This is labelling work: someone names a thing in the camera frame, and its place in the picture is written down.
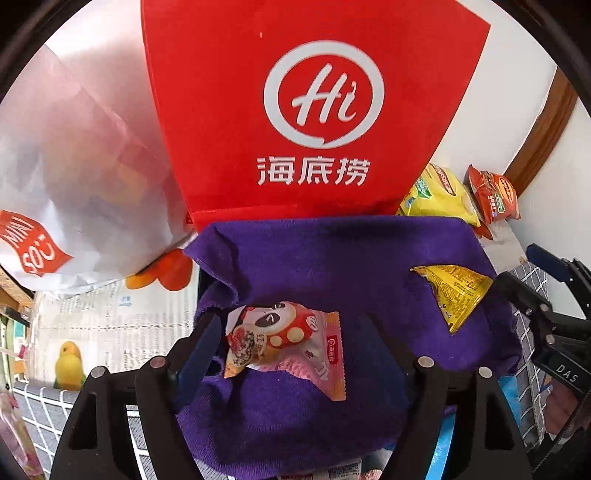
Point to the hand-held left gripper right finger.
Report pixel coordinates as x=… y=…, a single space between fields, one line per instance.
x=397 y=355

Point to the red paper bag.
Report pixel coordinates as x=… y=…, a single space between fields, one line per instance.
x=221 y=115

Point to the grey grid blanket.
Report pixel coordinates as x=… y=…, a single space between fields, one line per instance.
x=524 y=360

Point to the brown wooden headboard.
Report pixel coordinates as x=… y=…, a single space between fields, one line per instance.
x=545 y=134

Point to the blue tissue pack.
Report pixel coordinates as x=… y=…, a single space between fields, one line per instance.
x=443 y=452

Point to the yellow triangular snack packet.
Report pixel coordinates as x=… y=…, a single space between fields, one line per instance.
x=457 y=286

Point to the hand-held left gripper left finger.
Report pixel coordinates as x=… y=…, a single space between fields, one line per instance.
x=201 y=364

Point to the purple towel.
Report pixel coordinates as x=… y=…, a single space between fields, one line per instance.
x=323 y=267

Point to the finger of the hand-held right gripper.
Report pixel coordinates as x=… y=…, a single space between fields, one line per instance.
x=549 y=258
x=521 y=290

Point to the orange red snack packet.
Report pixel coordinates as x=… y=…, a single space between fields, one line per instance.
x=496 y=194

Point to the parrot print paper sheet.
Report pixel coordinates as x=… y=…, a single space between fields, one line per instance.
x=120 y=323

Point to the pink mushroom print snack packet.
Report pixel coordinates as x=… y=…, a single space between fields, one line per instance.
x=286 y=332

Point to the white plastic bag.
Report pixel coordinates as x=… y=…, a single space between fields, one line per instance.
x=83 y=161

